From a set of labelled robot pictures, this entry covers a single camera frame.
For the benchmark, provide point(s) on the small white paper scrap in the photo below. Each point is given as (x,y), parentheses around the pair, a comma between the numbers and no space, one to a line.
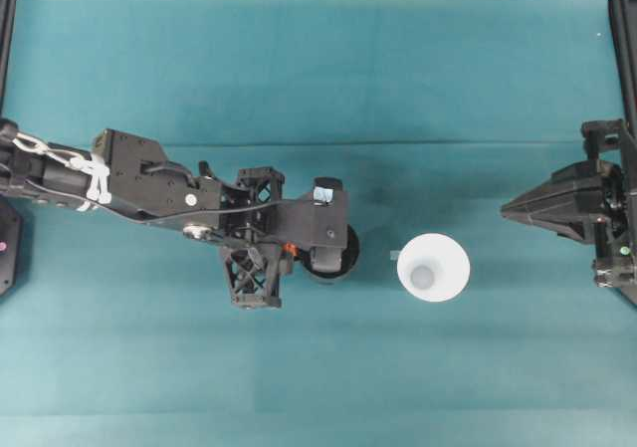
(394,255)

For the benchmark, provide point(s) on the blue-green table cloth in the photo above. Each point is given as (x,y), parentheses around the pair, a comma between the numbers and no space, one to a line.
(318,367)

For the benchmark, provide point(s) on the black frame rail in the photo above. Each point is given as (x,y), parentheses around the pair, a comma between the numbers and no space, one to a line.
(7,44)
(626,44)

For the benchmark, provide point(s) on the white paper cup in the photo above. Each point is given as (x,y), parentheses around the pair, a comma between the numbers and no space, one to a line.
(438,253)

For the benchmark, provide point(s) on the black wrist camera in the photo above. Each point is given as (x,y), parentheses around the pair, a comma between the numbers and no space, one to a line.
(329,185)

